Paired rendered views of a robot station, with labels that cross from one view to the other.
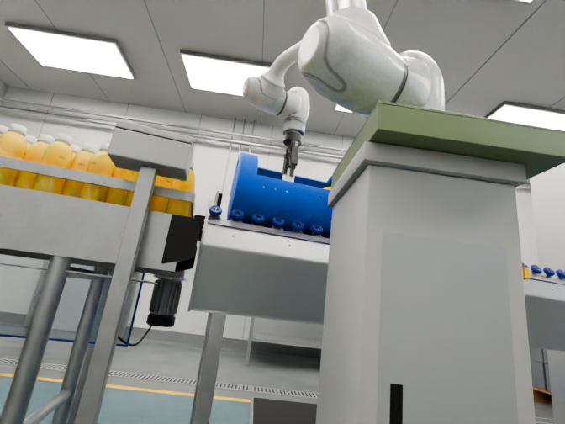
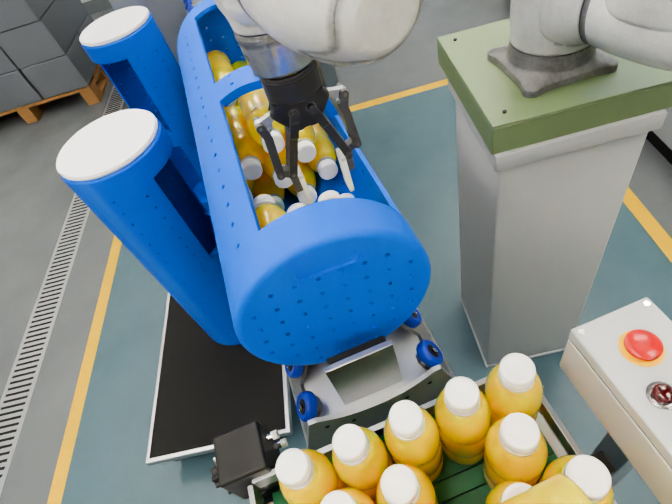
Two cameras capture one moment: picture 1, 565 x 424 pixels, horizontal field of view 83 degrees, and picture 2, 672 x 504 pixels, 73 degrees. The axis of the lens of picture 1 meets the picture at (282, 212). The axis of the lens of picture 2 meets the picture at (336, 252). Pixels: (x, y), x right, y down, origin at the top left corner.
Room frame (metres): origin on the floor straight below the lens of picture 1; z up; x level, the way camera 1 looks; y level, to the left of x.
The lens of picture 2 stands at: (1.09, 0.54, 1.62)
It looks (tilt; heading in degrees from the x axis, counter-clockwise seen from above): 49 degrees down; 281
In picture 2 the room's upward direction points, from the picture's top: 20 degrees counter-clockwise
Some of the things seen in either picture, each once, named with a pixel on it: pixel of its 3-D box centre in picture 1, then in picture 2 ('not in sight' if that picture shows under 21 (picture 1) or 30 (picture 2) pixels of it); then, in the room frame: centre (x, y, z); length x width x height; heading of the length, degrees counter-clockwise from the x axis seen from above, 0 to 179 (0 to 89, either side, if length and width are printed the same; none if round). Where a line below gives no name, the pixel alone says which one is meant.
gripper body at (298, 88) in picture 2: (292, 145); (296, 94); (1.17, -0.01, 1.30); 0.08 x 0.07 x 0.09; 14
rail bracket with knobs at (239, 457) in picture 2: (200, 228); (254, 461); (1.35, 0.34, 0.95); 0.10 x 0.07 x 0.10; 14
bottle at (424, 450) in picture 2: not in sight; (414, 442); (1.11, 0.36, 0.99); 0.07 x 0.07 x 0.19
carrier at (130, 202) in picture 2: not in sight; (188, 248); (1.75, -0.48, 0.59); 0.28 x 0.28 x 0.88
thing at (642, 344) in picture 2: not in sight; (642, 345); (0.85, 0.33, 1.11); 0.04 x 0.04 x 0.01
